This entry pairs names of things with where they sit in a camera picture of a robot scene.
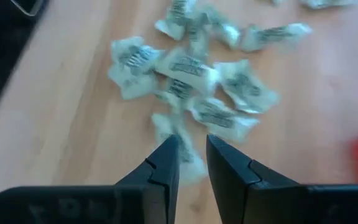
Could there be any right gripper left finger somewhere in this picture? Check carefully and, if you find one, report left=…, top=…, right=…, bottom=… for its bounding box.
left=0, top=136, right=180, bottom=224

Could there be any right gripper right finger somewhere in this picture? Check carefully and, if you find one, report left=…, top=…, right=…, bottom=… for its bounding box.
left=206, top=134, right=358, bottom=224

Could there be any green white sweetener packet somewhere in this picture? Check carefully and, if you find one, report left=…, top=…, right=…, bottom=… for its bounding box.
left=108, top=67, right=160, bottom=100
left=203, top=6, right=241, bottom=50
left=155, top=48, right=220, bottom=94
left=155, top=79, right=195, bottom=113
left=214, top=59, right=281, bottom=114
left=188, top=98, right=260, bottom=142
left=240, top=22, right=313, bottom=52
left=151, top=113, right=208, bottom=184
left=110, top=36, right=164, bottom=75
left=154, top=0, right=198, bottom=41
left=186, top=14, right=211, bottom=60

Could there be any white candy wrapper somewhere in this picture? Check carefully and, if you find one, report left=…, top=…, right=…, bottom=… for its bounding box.
left=300, top=0, right=357, bottom=9

